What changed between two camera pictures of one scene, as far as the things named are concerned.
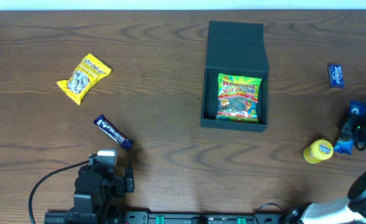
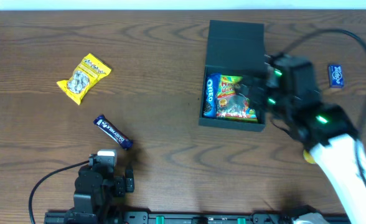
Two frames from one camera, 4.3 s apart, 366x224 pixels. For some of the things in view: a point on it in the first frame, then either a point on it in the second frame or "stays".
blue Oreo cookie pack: [345, 145] → [212, 83]
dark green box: [236, 48] stays
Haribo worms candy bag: [238, 99] stays
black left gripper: [121, 185] stays
